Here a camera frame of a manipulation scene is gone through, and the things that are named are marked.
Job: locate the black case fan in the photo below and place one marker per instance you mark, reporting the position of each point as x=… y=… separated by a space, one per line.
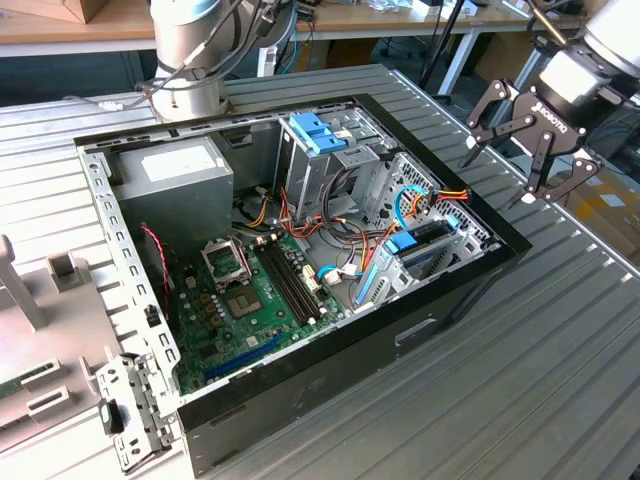
x=152 y=280

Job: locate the black open PC case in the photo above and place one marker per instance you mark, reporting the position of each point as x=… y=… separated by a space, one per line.
x=325 y=390

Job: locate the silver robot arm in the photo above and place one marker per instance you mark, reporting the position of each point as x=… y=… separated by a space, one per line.
x=190 y=102

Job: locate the cardboard box yellow tape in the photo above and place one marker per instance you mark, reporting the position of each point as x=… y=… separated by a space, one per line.
x=610 y=225

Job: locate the blue plastic drive latch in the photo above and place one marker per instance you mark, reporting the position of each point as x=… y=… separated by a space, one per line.
x=312 y=132

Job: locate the grey power supply box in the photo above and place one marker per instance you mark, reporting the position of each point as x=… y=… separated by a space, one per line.
x=175 y=200

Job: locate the grey metal disk bay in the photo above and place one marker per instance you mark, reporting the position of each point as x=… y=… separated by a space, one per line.
x=400 y=282

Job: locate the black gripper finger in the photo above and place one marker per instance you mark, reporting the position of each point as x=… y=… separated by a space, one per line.
x=542 y=165
x=502 y=95

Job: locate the grey parts rack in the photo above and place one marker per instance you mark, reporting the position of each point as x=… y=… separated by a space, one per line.
x=60 y=325

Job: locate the green motherboard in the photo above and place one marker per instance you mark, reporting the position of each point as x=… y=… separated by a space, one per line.
x=280 y=325

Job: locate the blue expansion slot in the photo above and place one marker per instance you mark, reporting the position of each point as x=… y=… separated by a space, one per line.
x=245 y=356

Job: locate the grey metal drive cage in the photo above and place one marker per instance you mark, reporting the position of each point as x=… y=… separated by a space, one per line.
x=310 y=175

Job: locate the small brown cardboard box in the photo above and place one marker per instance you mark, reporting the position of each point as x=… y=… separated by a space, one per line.
x=82 y=9

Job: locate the black RAM slot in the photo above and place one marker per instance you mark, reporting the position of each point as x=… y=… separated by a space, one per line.
x=286 y=285
x=298 y=280

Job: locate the wooden desk white frame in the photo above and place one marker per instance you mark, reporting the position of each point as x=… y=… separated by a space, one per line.
x=400 y=20

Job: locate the CPU socket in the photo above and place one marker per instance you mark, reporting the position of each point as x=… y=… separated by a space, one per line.
x=242 y=302

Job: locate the green circuit card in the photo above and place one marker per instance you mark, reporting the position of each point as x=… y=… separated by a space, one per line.
x=10 y=389

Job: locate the metal expansion bracket flap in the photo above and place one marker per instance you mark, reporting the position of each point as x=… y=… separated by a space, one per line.
x=145 y=395

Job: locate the large brown cardboard box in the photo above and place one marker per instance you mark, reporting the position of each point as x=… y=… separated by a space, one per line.
x=500 y=55

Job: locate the thin metal locking lever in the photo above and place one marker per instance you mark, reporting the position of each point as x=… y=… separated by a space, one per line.
x=244 y=261

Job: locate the hard disk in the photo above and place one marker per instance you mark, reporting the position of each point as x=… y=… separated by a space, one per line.
x=400 y=244

